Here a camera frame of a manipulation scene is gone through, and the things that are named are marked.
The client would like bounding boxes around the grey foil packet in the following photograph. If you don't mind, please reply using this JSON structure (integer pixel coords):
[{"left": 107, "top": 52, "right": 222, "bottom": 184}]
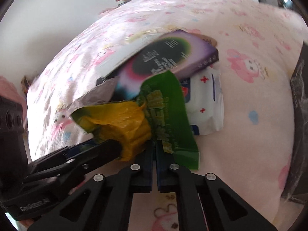
[{"left": 66, "top": 76, "right": 119, "bottom": 113}]

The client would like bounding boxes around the green yellow snack bag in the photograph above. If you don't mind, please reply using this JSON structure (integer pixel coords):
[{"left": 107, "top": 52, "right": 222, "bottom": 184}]
[{"left": 70, "top": 71, "right": 200, "bottom": 170}]

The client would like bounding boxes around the black shoe box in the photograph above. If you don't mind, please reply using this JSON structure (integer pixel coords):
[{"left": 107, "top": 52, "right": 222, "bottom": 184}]
[{"left": 282, "top": 53, "right": 307, "bottom": 204}]

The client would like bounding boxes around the white wet wipes pack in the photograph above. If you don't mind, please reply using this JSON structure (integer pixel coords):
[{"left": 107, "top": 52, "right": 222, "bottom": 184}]
[{"left": 180, "top": 67, "right": 224, "bottom": 136}]

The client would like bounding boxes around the purple black box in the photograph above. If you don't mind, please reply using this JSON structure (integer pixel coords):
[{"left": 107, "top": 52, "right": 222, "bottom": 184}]
[{"left": 115, "top": 30, "right": 219, "bottom": 100}]

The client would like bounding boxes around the pink cartoon print bedsheet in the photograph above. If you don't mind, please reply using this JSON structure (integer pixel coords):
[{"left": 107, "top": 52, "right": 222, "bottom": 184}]
[{"left": 27, "top": 0, "right": 307, "bottom": 225}]

